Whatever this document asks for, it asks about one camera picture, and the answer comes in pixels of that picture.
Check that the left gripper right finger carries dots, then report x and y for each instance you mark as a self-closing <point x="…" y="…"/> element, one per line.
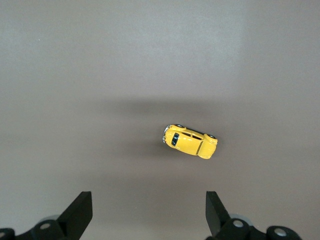
<point x="217" y="217"/>

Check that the yellow beetle toy car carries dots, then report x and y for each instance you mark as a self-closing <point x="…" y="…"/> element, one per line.
<point x="190" y="143"/>

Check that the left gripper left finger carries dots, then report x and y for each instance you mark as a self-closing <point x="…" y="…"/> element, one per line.
<point x="77" y="217"/>

